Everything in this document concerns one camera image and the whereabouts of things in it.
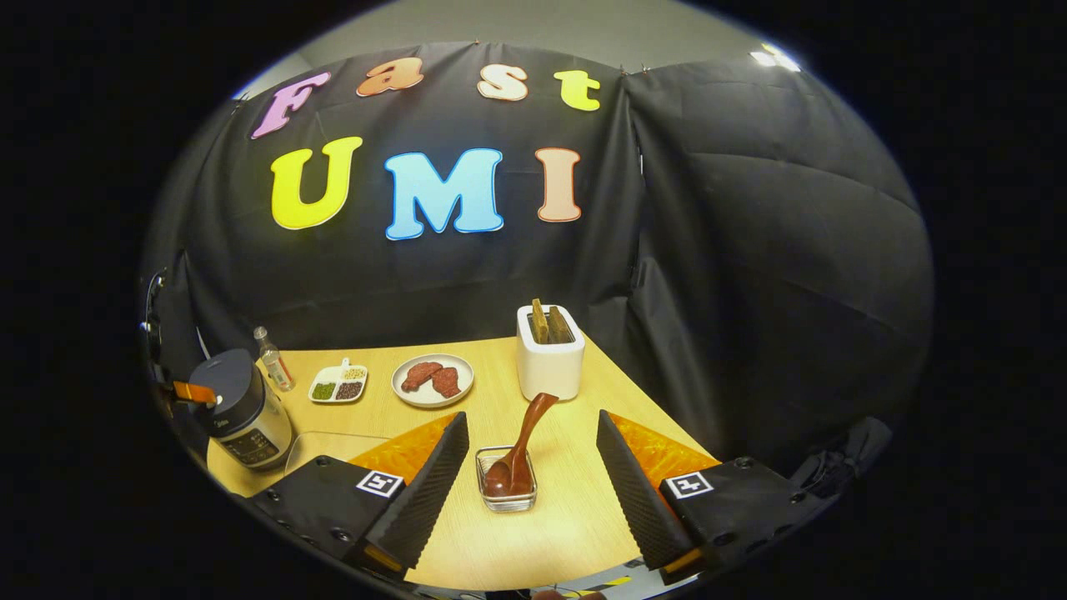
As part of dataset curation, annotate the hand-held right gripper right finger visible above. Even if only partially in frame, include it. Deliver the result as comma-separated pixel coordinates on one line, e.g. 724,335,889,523
595,409,826,584

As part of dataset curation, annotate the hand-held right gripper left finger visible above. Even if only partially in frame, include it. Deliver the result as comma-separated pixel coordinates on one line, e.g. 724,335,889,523
248,411,470,583

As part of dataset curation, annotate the grey and cream rice cooker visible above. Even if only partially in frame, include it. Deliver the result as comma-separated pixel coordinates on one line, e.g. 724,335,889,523
188,348,294,472

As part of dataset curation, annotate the brown wooden spoon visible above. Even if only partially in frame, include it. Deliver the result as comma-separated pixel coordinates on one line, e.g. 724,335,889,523
483,392,560,499

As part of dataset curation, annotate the small clear glass bottle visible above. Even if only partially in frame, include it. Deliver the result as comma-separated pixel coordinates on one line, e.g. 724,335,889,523
253,326,294,393

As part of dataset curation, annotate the round white plate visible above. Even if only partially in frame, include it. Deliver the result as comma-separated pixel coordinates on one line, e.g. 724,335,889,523
391,353,475,408

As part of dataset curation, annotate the white divided dish with beans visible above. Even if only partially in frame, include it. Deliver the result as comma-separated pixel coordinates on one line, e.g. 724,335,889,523
308,357,368,404

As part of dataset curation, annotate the white toaster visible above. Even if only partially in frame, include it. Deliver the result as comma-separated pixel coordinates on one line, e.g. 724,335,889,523
516,304,586,402

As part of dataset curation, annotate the black backdrop cloth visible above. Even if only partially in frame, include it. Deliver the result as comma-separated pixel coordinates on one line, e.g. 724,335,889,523
140,42,934,468

